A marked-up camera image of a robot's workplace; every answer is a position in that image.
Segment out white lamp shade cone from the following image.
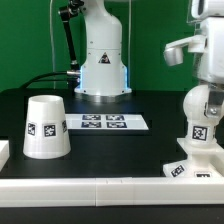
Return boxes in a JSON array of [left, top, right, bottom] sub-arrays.
[[23, 95, 71, 159]]

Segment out white front fence wall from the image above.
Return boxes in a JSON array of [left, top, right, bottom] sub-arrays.
[[0, 178, 224, 207]]

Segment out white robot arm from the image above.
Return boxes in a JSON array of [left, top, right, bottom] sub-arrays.
[[76, 0, 224, 117]]

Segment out white left fence wall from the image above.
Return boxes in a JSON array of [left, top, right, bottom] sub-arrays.
[[0, 140, 10, 171]]

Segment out white lamp bulb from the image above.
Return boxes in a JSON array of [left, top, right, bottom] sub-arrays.
[[183, 85, 224, 148]]

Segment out black cable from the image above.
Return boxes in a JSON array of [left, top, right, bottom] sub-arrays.
[[19, 69, 82, 90]]

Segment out white fence wall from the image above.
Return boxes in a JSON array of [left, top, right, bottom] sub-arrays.
[[0, 178, 224, 207], [0, 140, 10, 171]]

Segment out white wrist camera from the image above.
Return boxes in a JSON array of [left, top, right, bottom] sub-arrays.
[[187, 0, 224, 23]]

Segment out white marker sheet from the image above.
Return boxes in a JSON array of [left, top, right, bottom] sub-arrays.
[[66, 114, 148, 130]]

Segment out white hanging cable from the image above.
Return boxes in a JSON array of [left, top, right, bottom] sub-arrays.
[[49, 0, 57, 90]]

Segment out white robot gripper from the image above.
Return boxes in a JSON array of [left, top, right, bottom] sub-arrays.
[[164, 17, 224, 118]]

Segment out white lamp base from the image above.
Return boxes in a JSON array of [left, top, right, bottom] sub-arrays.
[[163, 138, 224, 178]]

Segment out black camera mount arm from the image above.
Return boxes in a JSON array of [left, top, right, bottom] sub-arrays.
[[58, 0, 84, 70]]

